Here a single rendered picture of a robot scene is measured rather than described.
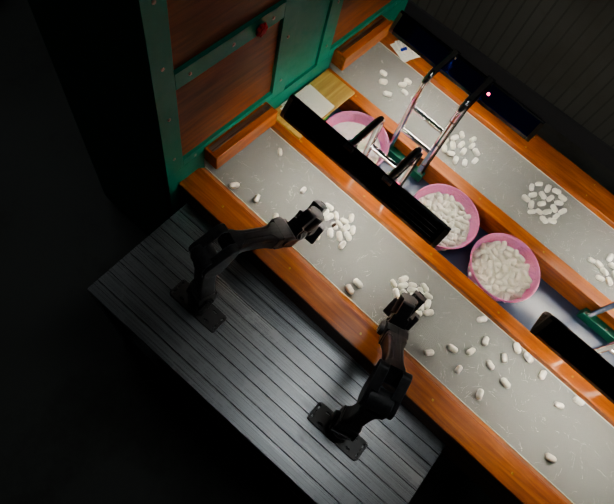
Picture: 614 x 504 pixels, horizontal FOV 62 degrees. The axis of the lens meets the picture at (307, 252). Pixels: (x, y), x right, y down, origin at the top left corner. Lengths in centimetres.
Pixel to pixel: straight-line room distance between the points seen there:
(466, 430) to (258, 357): 69
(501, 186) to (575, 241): 35
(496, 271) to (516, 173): 46
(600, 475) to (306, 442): 94
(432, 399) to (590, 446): 55
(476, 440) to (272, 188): 106
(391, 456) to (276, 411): 39
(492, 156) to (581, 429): 105
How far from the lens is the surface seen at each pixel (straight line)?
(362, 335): 167
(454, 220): 200
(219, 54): 150
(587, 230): 226
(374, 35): 222
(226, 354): 169
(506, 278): 197
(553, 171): 228
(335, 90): 210
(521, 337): 190
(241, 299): 174
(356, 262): 177
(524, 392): 188
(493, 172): 217
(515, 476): 180
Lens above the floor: 233
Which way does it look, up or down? 65 degrees down
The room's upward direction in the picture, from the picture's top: 23 degrees clockwise
